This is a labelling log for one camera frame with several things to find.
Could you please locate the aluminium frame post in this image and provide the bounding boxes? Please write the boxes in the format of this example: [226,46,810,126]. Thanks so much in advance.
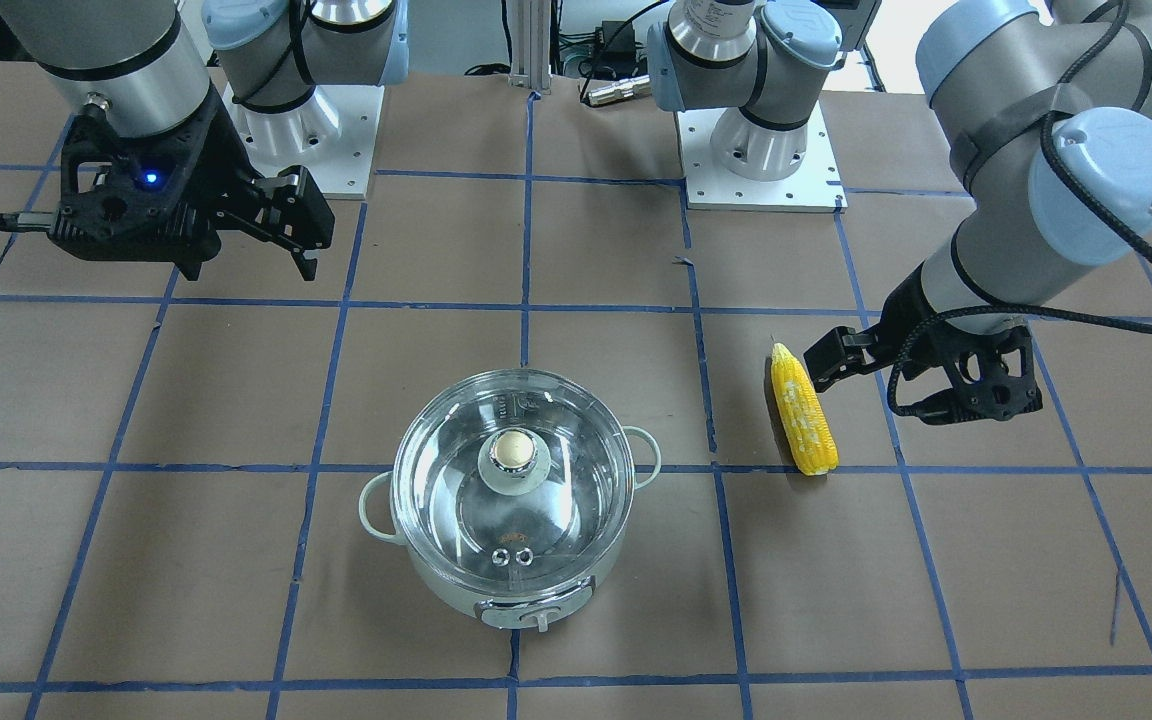
[505,0,556,96]

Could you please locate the yellow corn cob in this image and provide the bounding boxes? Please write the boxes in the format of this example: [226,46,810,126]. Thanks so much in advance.
[771,342,838,477]

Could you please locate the glass pot lid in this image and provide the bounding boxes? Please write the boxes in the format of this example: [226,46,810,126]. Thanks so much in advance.
[391,367,636,591]

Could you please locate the pale green cooking pot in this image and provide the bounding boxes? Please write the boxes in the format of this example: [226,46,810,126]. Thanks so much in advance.
[357,367,661,632]

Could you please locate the black cables on table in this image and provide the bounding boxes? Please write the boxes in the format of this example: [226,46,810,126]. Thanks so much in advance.
[467,0,677,106]

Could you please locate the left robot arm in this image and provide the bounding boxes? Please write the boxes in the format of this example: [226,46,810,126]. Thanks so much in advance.
[804,1,1152,425]

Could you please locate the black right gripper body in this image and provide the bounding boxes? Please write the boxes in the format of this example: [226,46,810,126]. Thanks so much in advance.
[46,94,262,281]

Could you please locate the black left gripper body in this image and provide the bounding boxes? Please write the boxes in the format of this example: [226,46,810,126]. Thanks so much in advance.
[870,264,967,381]

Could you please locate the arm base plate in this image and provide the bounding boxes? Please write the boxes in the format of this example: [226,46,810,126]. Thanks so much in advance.
[675,104,849,213]
[227,85,387,200]

